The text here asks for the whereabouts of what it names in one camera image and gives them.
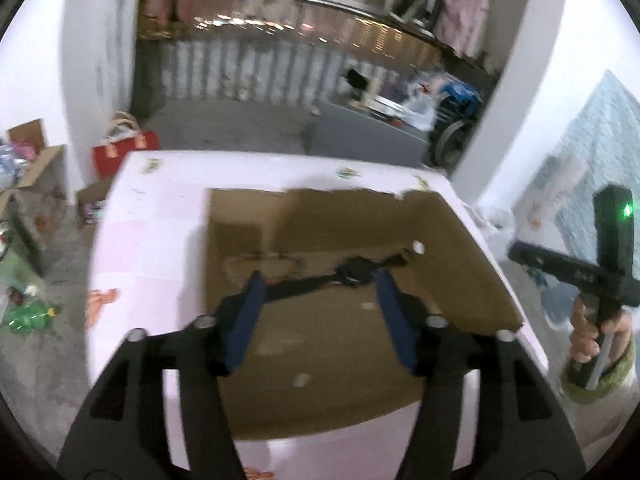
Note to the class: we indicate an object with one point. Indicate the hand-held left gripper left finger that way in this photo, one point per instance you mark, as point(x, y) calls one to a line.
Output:
point(245, 322)

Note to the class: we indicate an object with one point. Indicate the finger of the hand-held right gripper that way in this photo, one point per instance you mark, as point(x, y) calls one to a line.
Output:
point(550, 262)

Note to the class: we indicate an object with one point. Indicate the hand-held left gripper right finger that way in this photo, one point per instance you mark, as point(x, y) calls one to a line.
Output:
point(395, 322)

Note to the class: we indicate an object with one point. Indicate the black digital wristwatch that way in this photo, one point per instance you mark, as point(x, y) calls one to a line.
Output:
point(357, 270)

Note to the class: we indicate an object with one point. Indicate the large cardboard box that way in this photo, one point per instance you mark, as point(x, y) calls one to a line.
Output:
point(450, 260)

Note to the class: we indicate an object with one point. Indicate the person's right hand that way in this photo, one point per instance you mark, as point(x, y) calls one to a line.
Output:
point(582, 335)

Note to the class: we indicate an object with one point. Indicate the crumpled white plastic bag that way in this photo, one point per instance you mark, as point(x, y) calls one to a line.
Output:
point(497, 225)

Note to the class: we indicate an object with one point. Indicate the wheelchair with blue bag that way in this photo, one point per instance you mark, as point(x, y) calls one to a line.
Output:
point(457, 120)

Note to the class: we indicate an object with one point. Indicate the grey low cabinet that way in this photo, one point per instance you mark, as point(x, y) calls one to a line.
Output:
point(365, 135)

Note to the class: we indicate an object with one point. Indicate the shallow cardboard box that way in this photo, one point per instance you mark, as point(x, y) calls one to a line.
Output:
point(95, 205)

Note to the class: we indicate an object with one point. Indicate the white plastic shopping bag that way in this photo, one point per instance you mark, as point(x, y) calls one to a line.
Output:
point(420, 110)

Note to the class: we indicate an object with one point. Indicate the red handbag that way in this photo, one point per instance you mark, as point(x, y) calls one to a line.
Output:
point(125, 157)

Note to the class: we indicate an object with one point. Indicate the green plastic bottle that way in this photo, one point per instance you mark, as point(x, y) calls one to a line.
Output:
point(25, 317)

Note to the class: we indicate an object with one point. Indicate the hanging pale pink clothes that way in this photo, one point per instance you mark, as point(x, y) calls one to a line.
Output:
point(462, 20)

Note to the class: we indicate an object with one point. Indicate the metal balcony railing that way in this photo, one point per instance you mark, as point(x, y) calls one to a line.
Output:
point(280, 65)

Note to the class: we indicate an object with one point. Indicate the small open cardboard box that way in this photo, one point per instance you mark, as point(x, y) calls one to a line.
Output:
point(37, 160)

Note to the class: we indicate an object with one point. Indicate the light blue wall cloth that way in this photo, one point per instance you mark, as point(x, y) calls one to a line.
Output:
point(600, 150)

